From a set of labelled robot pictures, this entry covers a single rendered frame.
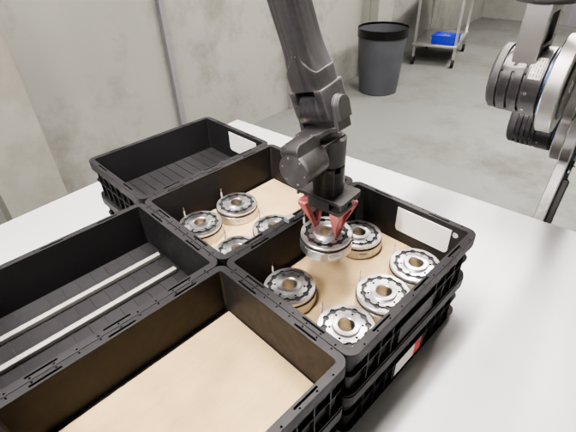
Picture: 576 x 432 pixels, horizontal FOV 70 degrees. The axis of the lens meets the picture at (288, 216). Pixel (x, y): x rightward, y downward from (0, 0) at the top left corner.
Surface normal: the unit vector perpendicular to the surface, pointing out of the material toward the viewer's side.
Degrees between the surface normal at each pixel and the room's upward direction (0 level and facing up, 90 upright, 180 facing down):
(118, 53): 90
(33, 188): 90
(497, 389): 0
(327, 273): 0
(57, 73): 90
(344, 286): 0
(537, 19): 90
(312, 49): 69
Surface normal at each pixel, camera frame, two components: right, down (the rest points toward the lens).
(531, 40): -0.65, 0.46
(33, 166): 0.76, 0.36
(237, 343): -0.04, -0.81
